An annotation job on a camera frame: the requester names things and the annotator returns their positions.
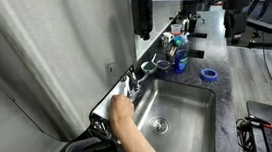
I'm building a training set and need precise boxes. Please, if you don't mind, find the person's bare hand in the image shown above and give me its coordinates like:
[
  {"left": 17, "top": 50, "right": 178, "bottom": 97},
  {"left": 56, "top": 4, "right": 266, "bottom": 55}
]
[{"left": 110, "top": 94, "right": 134, "bottom": 123}]

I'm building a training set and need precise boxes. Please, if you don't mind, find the blue cup with handle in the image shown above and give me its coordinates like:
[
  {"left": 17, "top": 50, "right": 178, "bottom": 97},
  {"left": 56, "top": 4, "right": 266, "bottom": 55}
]
[{"left": 156, "top": 60, "right": 170, "bottom": 79}]

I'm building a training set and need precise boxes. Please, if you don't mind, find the person's bare forearm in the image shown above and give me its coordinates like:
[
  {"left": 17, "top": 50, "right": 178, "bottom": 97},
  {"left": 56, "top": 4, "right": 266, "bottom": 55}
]
[{"left": 111, "top": 118, "right": 156, "bottom": 152}]

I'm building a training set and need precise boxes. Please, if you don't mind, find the chrome sink faucet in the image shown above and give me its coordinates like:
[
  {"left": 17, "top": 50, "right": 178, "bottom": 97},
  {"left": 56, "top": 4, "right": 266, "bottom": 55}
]
[{"left": 126, "top": 66, "right": 149, "bottom": 100}]

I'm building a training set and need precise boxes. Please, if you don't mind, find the round metal sink drain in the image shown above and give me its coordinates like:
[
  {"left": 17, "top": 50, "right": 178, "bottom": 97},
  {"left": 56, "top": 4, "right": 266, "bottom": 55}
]
[{"left": 149, "top": 117, "right": 169, "bottom": 135}]

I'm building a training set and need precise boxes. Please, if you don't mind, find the stainless steel sink basin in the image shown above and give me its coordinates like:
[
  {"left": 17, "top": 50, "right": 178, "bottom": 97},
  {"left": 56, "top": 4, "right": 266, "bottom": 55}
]
[{"left": 134, "top": 79, "right": 216, "bottom": 152}]

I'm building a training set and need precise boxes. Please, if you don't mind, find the clear plastic cup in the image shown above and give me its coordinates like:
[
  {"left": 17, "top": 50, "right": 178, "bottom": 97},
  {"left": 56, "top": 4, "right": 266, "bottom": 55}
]
[{"left": 170, "top": 24, "right": 182, "bottom": 34}]

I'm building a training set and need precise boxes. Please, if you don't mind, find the white bowl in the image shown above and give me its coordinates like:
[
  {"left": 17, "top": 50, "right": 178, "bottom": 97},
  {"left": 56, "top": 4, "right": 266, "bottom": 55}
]
[{"left": 141, "top": 62, "right": 156, "bottom": 74}]

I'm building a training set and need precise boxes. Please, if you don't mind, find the blue dish soap bottle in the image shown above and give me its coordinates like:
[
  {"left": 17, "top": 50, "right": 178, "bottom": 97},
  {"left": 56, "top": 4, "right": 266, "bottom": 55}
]
[{"left": 174, "top": 35, "right": 189, "bottom": 74}]

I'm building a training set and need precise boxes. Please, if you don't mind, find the white mug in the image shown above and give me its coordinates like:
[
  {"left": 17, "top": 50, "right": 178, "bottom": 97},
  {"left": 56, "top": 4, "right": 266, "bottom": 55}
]
[{"left": 163, "top": 32, "right": 174, "bottom": 43}]

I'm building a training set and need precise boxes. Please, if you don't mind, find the blue masking tape roll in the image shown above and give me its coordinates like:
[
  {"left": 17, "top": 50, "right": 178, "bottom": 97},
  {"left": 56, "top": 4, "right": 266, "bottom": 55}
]
[{"left": 199, "top": 68, "right": 219, "bottom": 82}]

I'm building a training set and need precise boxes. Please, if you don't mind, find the black wall soap dispenser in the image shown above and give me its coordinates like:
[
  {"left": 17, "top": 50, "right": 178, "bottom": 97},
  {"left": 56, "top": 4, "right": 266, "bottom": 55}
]
[{"left": 131, "top": 0, "right": 153, "bottom": 41}]

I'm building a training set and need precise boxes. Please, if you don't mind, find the red handled tool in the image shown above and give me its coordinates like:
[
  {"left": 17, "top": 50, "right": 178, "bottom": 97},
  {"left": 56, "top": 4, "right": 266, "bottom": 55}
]
[{"left": 245, "top": 115, "right": 272, "bottom": 129}]

